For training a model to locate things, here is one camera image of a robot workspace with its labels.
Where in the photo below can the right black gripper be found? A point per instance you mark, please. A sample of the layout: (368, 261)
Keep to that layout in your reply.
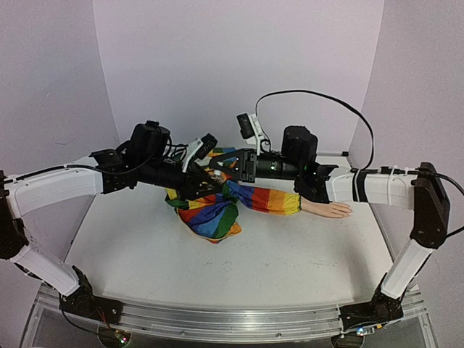
(247, 164)

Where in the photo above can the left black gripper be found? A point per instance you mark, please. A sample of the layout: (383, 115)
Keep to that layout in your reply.
(191, 188)

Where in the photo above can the small nail polish bottle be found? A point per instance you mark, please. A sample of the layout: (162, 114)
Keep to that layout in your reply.
(219, 179)

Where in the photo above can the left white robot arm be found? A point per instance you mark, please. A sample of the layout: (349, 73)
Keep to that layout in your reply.
(145, 158)

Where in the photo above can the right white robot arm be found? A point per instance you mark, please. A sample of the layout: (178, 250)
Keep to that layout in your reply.
(418, 190)

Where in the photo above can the rainbow striped cloth garment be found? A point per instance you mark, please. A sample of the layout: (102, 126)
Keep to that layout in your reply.
(214, 217)

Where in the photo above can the mannequin hand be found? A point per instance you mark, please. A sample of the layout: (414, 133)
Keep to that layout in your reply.
(332, 210)

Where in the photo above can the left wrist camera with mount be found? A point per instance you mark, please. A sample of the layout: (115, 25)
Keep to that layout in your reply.
(198, 149)

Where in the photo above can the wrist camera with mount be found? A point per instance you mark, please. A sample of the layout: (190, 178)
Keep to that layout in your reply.
(198, 149)
(251, 131)

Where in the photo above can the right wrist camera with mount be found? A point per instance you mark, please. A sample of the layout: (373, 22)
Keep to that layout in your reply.
(251, 131)

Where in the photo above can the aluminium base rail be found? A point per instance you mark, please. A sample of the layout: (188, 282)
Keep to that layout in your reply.
(238, 325)

